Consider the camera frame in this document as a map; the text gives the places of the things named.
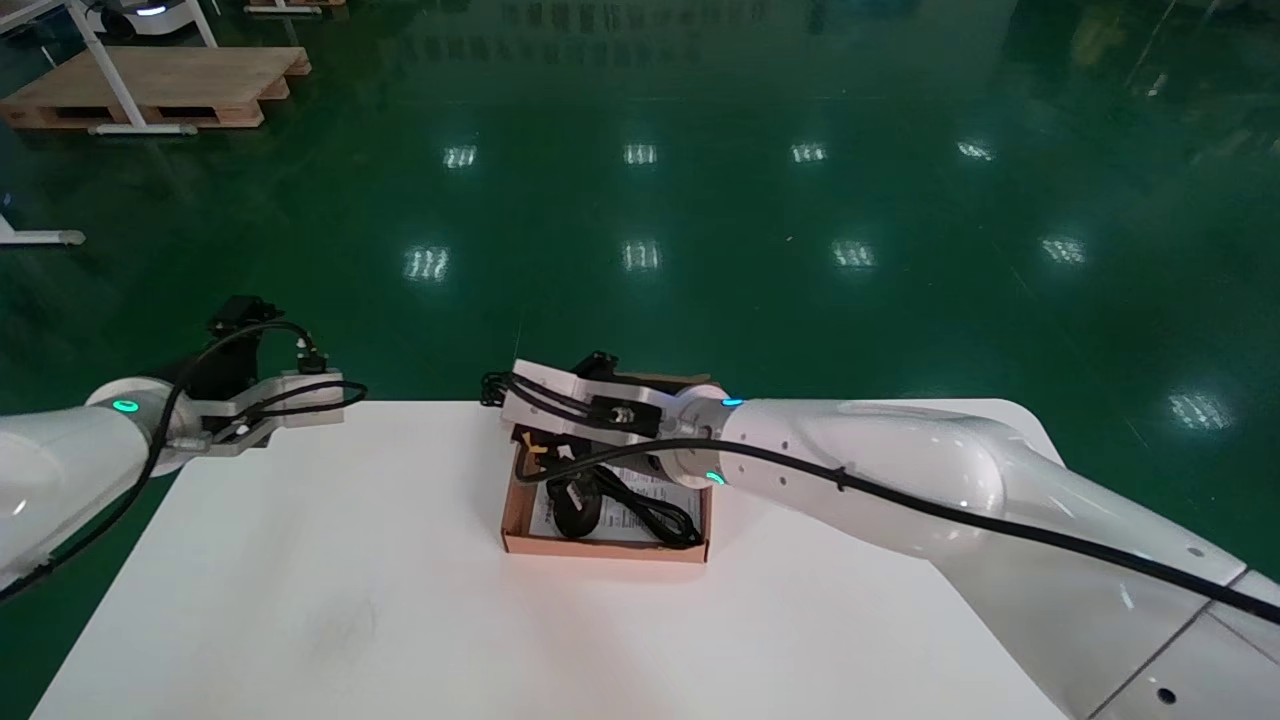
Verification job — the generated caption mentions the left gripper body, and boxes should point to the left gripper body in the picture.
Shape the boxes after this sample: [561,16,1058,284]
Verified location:
[180,372,346,456]

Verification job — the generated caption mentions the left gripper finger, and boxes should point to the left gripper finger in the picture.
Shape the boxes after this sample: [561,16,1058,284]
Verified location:
[190,297,271,401]

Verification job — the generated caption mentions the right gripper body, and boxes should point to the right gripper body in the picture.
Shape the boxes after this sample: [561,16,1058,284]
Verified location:
[500,360,706,486]

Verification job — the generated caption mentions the thick black power cable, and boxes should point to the thick black power cable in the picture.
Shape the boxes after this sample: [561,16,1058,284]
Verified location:
[548,468,704,549]

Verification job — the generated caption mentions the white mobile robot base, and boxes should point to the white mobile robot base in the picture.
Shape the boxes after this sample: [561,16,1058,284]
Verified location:
[88,0,206,37]

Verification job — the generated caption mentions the open brown cardboard box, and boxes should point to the open brown cardboard box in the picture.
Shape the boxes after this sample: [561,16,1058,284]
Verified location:
[500,372,713,563]

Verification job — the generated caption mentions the white printed instruction sheet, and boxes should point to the white printed instruction sheet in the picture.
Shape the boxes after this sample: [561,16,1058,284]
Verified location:
[530,462,707,546]

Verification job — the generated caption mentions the white desk foot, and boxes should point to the white desk foot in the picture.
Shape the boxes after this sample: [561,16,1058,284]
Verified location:
[0,215,86,247]

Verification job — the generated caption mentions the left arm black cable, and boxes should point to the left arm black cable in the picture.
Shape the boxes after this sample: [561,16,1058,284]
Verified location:
[0,320,368,601]

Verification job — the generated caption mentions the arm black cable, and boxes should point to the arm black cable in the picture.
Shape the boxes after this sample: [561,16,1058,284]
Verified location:
[0,320,368,601]
[480,370,1280,626]

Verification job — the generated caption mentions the white desk frame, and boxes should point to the white desk frame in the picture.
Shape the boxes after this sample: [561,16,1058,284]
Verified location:
[0,0,219,137]

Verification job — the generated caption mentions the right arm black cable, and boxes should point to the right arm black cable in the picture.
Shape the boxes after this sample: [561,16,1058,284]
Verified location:
[480,370,1280,626]

